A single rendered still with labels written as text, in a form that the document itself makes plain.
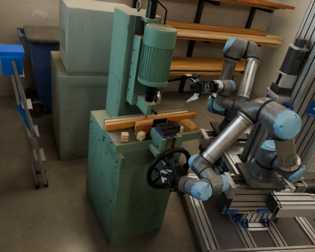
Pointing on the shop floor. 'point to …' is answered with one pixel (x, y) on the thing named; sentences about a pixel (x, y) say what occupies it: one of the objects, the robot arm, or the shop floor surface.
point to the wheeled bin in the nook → (40, 64)
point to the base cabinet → (122, 194)
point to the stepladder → (22, 103)
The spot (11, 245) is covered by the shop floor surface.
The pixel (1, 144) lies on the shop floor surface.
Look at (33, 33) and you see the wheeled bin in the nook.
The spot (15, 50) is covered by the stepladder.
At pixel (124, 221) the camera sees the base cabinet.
